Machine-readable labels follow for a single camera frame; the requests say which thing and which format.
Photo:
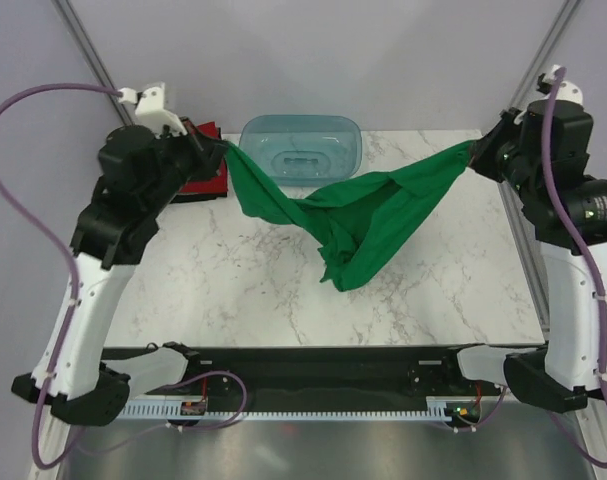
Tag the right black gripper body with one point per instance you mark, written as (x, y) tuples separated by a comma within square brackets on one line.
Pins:
[(508, 162)]

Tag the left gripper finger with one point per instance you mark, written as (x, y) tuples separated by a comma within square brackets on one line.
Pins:
[(214, 165), (208, 134)]

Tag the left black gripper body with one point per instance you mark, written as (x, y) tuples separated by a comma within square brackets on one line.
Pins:
[(182, 160)]

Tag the green t shirt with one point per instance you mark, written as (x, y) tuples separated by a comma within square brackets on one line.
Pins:
[(359, 223)]

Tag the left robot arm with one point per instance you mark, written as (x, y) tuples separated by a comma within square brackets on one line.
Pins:
[(81, 386)]

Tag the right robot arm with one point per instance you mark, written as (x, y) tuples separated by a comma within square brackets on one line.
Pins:
[(568, 211)]

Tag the red folded t shirt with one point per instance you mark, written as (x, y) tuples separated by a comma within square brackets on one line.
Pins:
[(203, 190)]

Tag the black folded t shirt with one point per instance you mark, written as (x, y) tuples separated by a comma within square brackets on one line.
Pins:
[(194, 177)]

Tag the teal plastic bin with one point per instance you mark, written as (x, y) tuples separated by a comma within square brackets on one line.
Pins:
[(303, 150)]

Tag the right aluminium frame post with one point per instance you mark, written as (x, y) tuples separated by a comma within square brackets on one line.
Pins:
[(543, 57)]

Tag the aluminium frame post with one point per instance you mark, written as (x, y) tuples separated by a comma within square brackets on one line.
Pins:
[(79, 34), (543, 57)]

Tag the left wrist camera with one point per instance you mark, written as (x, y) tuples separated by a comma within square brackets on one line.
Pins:
[(153, 109)]

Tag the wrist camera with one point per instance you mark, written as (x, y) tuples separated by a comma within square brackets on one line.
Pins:
[(153, 109), (567, 90)]

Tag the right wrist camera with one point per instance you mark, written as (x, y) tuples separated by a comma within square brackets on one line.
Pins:
[(567, 90)]

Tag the left aluminium frame post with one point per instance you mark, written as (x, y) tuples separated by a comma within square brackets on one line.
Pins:
[(79, 34)]

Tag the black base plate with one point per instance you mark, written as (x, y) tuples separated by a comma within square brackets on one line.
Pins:
[(328, 377)]

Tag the white slotted cable duct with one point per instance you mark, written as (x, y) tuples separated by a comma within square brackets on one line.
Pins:
[(182, 409)]

